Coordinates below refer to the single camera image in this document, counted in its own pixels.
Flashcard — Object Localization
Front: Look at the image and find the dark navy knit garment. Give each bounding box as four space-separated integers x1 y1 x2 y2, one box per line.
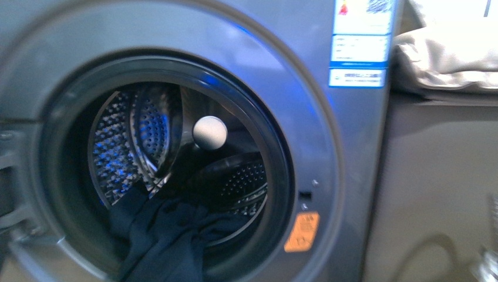
109 181 248 281

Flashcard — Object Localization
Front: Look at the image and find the grey front-load washing machine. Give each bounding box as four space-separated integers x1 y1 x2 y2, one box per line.
1 1 389 281

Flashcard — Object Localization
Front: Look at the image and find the steel perforated washer drum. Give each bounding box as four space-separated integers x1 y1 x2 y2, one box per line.
86 82 269 250

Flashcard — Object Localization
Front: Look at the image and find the orange warning sticker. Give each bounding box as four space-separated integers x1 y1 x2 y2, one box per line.
284 211 320 253

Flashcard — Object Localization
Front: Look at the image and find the blue white energy label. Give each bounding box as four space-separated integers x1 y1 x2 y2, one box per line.
328 0 398 88

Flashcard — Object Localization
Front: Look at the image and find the dark rubber door gasket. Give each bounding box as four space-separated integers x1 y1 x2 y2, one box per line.
33 55 294 281

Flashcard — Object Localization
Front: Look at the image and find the beige folded cloth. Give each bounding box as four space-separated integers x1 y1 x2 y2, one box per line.
391 1 497 95

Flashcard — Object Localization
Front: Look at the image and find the grey door hinge bracket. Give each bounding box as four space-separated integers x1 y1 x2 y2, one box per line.
1 130 38 240

